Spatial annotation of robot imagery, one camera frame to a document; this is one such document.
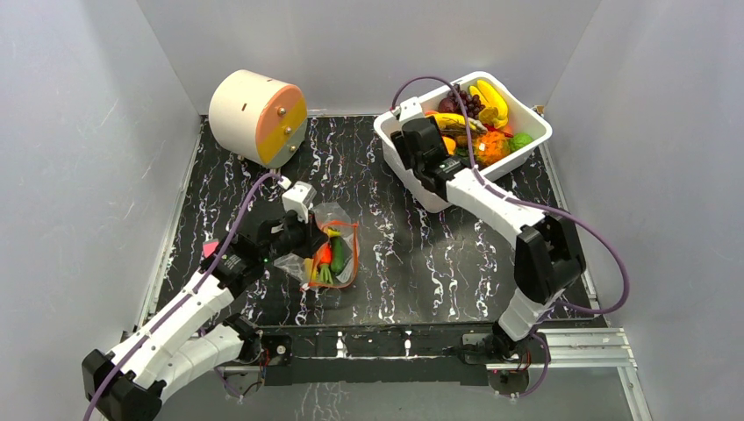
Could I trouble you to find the green toy vegetable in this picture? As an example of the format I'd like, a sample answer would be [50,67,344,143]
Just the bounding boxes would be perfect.
[509,132,533,153]

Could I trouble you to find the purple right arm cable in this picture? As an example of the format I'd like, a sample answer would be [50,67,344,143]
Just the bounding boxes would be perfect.
[390,76,631,399]

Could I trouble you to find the pink tag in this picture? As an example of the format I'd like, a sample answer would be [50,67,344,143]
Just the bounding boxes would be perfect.
[202,239,220,259]

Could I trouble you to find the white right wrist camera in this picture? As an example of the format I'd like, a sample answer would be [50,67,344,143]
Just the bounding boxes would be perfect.
[392,96,425,125]

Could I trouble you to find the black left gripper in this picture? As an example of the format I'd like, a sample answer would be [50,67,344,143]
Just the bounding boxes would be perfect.
[261,208,329,265]

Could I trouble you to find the orange toy carrot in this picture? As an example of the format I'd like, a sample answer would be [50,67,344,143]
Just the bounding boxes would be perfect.
[317,243,334,285]

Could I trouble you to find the yellow toy banana bunch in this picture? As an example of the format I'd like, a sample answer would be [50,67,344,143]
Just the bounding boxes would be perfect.
[469,80,509,129]

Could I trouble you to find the orange netted toy fruit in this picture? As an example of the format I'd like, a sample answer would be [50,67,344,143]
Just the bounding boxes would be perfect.
[473,132,512,168]

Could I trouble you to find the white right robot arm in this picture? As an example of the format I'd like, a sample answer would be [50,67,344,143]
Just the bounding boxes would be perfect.
[390,118,586,363]

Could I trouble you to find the clear zip bag orange zipper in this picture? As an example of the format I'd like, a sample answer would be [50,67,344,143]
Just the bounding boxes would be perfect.
[274,203,360,290]

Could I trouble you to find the green toy cucumber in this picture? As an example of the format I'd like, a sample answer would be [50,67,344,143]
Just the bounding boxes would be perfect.
[328,229,346,275]

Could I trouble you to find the yellow toy pepper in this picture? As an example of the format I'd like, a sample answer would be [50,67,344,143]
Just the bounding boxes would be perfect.
[442,137,457,155]

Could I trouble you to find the dark purple toy grapes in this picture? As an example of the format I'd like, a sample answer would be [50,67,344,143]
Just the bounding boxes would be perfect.
[437,83,484,118]

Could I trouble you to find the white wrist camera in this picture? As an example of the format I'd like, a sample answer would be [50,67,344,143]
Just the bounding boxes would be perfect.
[282,182,317,223]
[392,96,425,125]

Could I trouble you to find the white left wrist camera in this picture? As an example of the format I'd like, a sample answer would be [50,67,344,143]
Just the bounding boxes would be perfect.
[282,182,317,223]

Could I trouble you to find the cream cylinder orange yellow face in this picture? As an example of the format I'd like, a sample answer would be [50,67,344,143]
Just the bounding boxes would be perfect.
[208,69,308,169]

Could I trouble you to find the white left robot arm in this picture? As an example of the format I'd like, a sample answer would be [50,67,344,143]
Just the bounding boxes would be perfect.
[82,210,328,420]

